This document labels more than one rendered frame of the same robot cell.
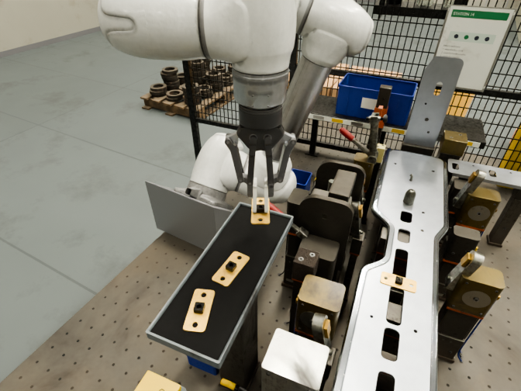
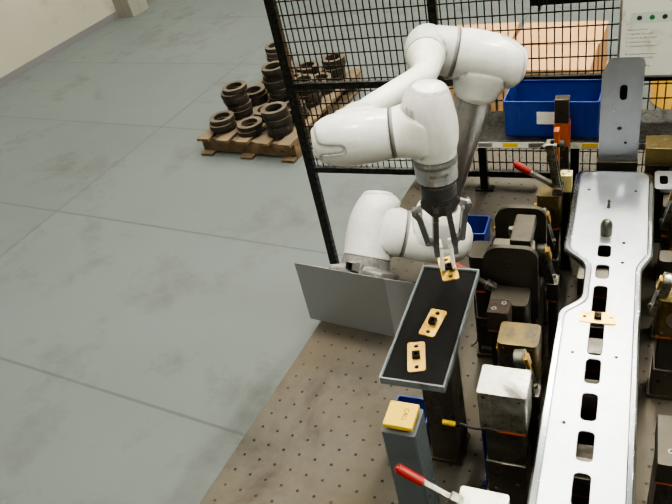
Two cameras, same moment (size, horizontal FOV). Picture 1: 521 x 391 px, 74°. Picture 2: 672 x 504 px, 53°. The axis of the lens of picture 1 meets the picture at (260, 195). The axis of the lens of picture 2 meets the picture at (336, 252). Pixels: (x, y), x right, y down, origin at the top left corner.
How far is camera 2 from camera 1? 0.84 m
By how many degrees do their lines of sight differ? 5
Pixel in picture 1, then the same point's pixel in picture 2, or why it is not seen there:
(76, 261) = (183, 392)
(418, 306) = (618, 336)
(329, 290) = (526, 331)
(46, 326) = (174, 477)
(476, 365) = not seen: outside the picture
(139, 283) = (313, 380)
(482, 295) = not seen: outside the picture
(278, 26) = (447, 133)
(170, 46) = (370, 158)
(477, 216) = not seen: outside the picture
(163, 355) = (364, 443)
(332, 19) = (482, 61)
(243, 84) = (425, 172)
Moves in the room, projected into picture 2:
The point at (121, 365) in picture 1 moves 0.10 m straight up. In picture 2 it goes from (323, 459) to (315, 436)
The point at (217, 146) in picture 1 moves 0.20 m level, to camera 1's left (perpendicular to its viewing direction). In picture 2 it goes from (371, 207) to (309, 218)
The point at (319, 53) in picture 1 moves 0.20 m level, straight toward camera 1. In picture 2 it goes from (475, 94) to (478, 130)
